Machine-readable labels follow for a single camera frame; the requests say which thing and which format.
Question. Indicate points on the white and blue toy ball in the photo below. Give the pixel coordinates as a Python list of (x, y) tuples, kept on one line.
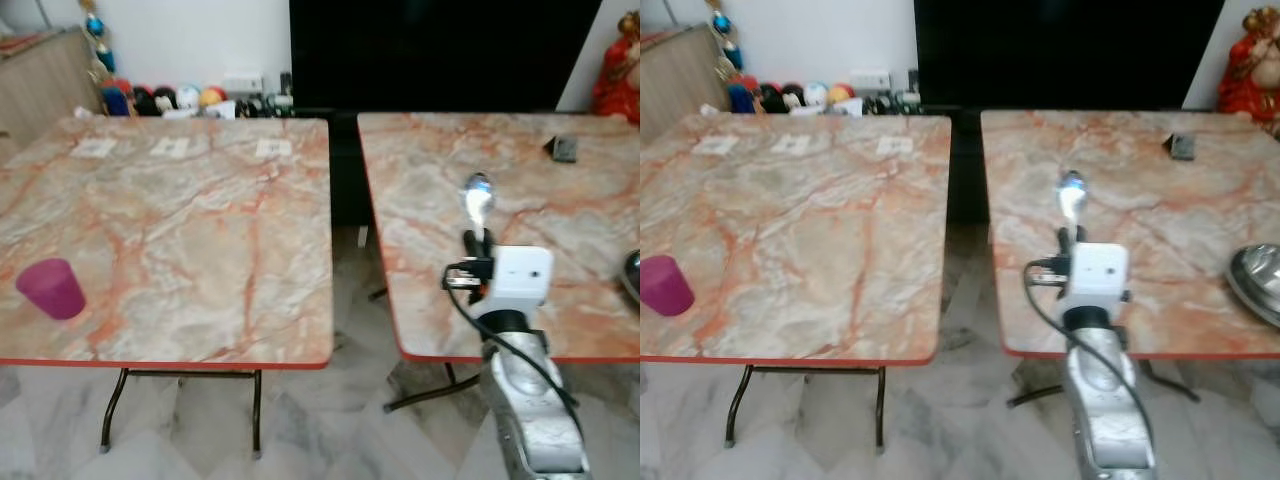
[(188, 96), (815, 94)]

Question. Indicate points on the black toy figure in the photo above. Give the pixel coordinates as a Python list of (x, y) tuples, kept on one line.
[(146, 102), (772, 99)]

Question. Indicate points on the steel bowl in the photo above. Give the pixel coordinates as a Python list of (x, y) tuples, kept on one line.
[(632, 278), (1258, 275)]

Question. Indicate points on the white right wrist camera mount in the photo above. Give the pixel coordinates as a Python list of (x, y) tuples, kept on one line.
[(525, 275), (1100, 270)]

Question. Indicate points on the red and gold figurine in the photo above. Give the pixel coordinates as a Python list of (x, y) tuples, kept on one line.
[(1250, 70), (618, 75)]

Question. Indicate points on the orange toy ball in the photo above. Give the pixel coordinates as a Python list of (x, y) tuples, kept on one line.
[(840, 94), (212, 97)]

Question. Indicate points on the small black stand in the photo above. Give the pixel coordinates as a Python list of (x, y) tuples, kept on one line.
[(564, 150), (1183, 148)]

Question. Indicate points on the shiny metal spoon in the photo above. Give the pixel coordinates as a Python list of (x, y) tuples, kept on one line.
[(478, 200), (1072, 198)]

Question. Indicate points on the white socket box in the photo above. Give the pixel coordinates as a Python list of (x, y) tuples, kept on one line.
[(870, 80), (243, 83)]

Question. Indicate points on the light wooden cabinet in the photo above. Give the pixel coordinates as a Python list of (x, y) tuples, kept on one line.
[(45, 85), (680, 80)]

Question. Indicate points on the marble top folding table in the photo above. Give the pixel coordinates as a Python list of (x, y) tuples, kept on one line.
[(1180, 200), (580, 200), (180, 230), (800, 230)]

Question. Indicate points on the purple plastic cup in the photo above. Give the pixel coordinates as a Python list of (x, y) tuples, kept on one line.
[(664, 286), (52, 290)]

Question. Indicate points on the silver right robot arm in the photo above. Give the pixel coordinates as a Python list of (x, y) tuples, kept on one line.
[(1105, 420), (530, 420)]

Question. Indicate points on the white paper label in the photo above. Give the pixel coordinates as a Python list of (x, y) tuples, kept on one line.
[(895, 146), (792, 145), (273, 148), (170, 147)]

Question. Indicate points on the blue bead hanging ornament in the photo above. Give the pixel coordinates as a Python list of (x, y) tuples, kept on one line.
[(724, 28), (97, 30)]

